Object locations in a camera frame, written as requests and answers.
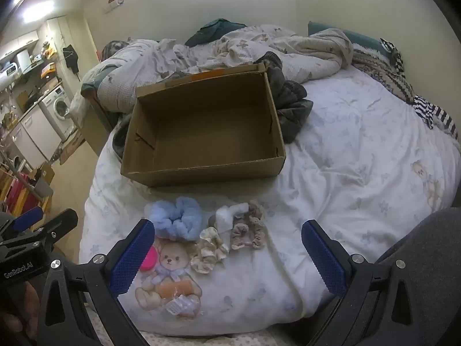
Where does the black white checked cloth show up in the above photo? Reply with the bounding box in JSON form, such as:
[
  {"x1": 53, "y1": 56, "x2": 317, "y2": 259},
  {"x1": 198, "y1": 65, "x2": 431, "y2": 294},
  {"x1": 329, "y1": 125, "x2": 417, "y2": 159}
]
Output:
[{"x1": 380, "y1": 38, "x2": 406, "y2": 80}]

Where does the dark patterned pillow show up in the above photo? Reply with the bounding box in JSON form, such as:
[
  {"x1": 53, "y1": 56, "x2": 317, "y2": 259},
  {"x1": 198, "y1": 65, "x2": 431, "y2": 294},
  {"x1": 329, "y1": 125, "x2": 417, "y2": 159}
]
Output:
[{"x1": 101, "y1": 40, "x2": 130, "y2": 60}]

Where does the fluffy blue scrunchie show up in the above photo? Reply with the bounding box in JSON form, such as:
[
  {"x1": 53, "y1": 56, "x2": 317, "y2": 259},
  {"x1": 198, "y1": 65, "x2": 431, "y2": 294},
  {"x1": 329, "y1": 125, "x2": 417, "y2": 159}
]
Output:
[{"x1": 144, "y1": 196, "x2": 205, "y2": 241}]

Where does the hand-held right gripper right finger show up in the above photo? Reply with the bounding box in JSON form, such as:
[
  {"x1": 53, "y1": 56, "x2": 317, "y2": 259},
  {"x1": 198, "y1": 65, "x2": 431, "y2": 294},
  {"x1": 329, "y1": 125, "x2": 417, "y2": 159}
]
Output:
[{"x1": 302, "y1": 220, "x2": 449, "y2": 346}]

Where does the small cardboard floor box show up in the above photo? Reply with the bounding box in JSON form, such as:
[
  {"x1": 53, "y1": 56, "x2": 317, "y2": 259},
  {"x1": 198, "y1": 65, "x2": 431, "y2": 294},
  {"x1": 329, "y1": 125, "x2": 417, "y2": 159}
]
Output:
[{"x1": 34, "y1": 162, "x2": 55, "y2": 197}]

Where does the teal pillow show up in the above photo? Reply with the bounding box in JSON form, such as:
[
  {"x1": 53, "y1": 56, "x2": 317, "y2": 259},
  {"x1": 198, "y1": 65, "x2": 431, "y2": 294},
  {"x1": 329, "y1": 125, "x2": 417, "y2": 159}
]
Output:
[{"x1": 308, "y1": 21, "x2": 391, "y2": 58}]

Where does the brown doormat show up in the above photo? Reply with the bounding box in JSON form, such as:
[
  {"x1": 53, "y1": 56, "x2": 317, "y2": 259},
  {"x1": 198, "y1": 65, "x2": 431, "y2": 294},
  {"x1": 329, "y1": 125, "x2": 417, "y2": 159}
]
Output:
[{"x1": 59, "y1": 131, "x2": 87, "y2": 164}]

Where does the black hanging bag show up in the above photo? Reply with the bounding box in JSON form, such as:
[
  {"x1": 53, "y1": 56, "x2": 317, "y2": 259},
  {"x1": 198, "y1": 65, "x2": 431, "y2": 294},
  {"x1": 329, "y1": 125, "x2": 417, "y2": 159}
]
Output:
[{"x1": 62, "y1": 44, "x2": 80, "y2": 74}]

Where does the camouflage jacket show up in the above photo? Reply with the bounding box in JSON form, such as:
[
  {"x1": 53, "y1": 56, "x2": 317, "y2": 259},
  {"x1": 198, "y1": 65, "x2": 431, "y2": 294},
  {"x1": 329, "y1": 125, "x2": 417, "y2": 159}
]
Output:
[{"x1": 112, "y1": 52, "x2": 314, "y2": 159}]

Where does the white fluffy scrunchie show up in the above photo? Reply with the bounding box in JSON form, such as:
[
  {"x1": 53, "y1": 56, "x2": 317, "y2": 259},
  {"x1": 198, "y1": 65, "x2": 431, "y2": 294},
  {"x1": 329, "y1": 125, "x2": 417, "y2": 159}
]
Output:
[{"x1": 209, "y1": 203, "x2": 250, "y2": 233}]

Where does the wooden bedside cabinet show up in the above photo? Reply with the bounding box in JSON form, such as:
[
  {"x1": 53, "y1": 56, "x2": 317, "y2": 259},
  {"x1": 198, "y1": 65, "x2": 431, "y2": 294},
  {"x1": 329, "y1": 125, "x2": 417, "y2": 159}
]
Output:
[{"x1": 81, "y1": 90, "x2": 116, "y2": 157}]

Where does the black white striped cloth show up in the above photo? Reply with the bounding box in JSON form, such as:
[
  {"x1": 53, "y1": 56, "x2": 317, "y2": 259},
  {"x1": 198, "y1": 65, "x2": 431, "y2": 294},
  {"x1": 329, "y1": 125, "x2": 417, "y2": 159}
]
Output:
[{"x1": 412, "y1": 95, "x2": 460, "y2": 138}]

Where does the clear plastic packet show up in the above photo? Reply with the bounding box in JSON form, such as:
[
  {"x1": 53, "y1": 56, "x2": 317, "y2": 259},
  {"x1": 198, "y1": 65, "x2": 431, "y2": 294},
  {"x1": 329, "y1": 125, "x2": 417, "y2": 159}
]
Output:
[{"x1": 166, "y1": 285, "x2": 200, "y2": 316}]

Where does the white low cabinet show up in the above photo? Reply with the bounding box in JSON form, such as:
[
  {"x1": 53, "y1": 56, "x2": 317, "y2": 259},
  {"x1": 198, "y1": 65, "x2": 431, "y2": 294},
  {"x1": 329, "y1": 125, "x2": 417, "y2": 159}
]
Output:
[{"x1": 14, "y1": 108, "x2": 62, "y2": 163}]

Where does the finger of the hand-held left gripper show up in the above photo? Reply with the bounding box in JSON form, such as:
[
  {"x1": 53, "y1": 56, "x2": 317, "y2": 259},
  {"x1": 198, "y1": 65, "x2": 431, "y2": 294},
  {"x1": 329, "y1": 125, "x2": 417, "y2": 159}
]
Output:
[
  {"x1": 7, "y1": 208, "x2": 79, "y2": 256},
  {"x1": 0, "y1": 206, "x2": 44, "y2": 241}
]

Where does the white frilly doll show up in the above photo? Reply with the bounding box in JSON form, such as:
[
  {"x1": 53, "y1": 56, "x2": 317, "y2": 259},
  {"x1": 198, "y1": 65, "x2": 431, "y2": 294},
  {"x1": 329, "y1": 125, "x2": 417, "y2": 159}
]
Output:
[{"x1": 190, "y1": 226, "x2": 230, "y2": 274}]

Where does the white washing machine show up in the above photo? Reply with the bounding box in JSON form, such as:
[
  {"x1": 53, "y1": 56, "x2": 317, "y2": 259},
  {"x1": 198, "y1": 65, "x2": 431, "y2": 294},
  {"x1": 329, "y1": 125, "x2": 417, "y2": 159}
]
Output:
[{"x1": 39, "y1": 86, "x2": 74, "y2": 141}]

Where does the bear print quilt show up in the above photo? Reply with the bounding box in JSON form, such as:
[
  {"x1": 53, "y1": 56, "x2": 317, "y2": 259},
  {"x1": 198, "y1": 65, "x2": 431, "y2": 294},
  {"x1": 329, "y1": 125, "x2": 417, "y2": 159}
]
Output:
[{"x1": 70, "y1": 25, "x2": 355, "y2": 116}]

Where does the person's left hand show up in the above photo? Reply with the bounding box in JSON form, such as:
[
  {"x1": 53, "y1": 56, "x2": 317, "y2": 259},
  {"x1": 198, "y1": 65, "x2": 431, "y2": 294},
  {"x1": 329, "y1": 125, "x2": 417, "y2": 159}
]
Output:
[{"x1": 0, "y1": 282, "x2": 40, "y2": 343}]

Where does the white floral duvet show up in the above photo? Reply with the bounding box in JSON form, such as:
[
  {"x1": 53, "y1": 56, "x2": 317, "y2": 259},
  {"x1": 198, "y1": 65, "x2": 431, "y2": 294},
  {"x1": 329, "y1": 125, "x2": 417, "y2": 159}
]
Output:
[{"x1": 78, "y1": 67, "x2": 461, "y2": 336}]

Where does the pink round puff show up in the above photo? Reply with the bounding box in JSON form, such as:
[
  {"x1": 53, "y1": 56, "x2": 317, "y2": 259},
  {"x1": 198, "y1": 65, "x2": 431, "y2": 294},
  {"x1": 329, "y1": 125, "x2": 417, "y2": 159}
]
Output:
[{"x1": 140, "y1": 245, "x2": 158, "y2": 272}]

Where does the patterned knitted blanket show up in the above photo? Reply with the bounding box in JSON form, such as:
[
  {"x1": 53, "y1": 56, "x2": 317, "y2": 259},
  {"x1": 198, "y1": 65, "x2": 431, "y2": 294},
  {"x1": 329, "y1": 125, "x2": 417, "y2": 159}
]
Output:
[{"x1": 351, "y1": 45, "x2": 416, "y2": 103}]

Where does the dark green cushion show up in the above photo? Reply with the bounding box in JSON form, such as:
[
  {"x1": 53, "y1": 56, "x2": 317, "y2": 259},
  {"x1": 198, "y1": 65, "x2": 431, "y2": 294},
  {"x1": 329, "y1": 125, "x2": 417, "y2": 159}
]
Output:
[{"x1": 185, "y1": 18, "x2": 249, "y2": 47}]

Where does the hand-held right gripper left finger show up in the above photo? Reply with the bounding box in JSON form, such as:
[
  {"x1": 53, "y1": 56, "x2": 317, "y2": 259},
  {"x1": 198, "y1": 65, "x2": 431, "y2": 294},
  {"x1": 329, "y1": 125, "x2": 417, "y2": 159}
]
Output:
[{"x1": 36, "y1": 219, "x2": 155, "y2": 346}]

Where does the beige lace scrunchie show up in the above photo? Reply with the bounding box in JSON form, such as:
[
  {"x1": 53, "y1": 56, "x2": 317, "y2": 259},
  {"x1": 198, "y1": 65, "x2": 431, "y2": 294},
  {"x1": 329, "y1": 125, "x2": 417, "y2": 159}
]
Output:
[{"x1": 230, "y1": 200, "x2": 267, "y2": 251}]

